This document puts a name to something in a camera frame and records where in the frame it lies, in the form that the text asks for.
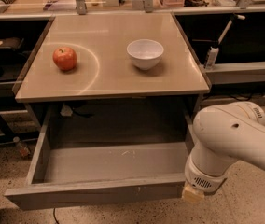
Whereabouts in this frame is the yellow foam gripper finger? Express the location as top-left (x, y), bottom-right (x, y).
top-left (182, 182), bottom-right (204, 203)

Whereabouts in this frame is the grey top drawer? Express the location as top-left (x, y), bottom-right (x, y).
top-left (5, 99), bottom-right (192, 210)

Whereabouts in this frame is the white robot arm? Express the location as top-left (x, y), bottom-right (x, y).
top-left (182, 102), bottom-right (265, 203)

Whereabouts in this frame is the grey drawer cabinet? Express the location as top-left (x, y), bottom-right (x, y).
top-left (12, 12), bottom-right (212, 133)

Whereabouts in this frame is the white tube with nozzle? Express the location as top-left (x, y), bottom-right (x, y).
top-left (203, 14), bottom-right (245, 69)

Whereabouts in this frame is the white bowl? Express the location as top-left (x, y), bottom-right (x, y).
top-left (126, 39), bottom-right (164, 70)

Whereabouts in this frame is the red apple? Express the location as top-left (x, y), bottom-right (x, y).
top-left (52, 47), bottom-right (77, 71)

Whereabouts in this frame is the black box on shelf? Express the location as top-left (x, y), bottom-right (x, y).
top-left (0, 37), bottom-right (23, 50)

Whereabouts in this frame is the black floor cable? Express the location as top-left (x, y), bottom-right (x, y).
top-left (52, 207), bottom-right (61, 224)

